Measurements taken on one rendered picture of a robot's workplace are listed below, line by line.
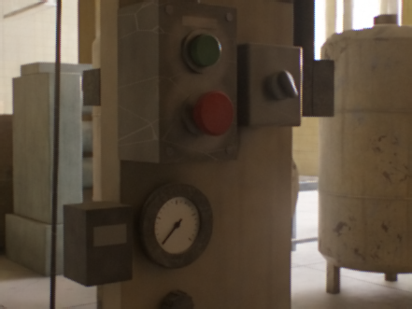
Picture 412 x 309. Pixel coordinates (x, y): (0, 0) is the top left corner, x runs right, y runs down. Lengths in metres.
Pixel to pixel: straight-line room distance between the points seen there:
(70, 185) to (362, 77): 3.05
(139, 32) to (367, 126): 4.91
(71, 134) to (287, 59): 6.09
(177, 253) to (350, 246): 4.97
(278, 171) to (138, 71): 0.24
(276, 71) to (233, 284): 0.24
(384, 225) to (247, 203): 4.80
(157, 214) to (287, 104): 0.18
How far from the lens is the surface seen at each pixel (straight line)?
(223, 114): 0.60
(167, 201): 0.67
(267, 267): 0.79
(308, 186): 7.09
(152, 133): 0.60
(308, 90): 0.87
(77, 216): 0.63
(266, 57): 0.68
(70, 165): 6.75
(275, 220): 0.78
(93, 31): 8.15
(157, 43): 0.60
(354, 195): 5.56
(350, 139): 5.55
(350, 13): 9.30
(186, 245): 0.70
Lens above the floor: 1.51
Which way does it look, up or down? 3 degrees down
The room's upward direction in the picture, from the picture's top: straight up
